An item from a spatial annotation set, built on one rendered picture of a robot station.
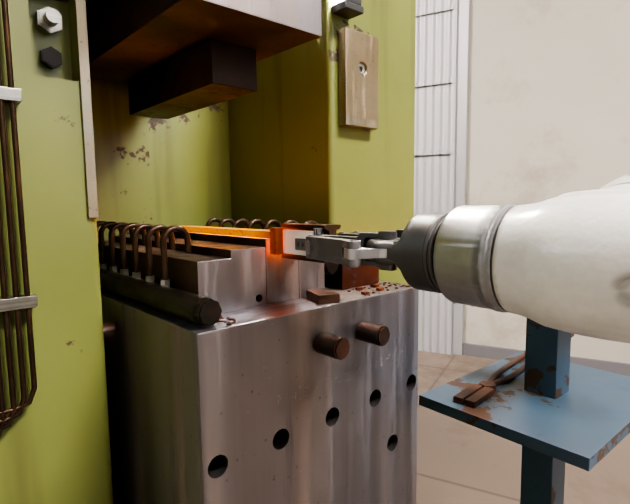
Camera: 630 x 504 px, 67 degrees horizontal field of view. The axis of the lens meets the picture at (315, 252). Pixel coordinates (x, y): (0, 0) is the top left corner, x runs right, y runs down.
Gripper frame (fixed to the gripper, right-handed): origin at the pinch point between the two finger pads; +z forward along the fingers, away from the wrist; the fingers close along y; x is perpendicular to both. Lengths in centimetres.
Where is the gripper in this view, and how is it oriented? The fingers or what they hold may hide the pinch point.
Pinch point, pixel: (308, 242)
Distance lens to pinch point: 58.3
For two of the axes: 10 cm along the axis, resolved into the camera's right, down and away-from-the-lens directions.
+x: -0.1, -9.9, -1.1
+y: 7.4, -0.8, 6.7
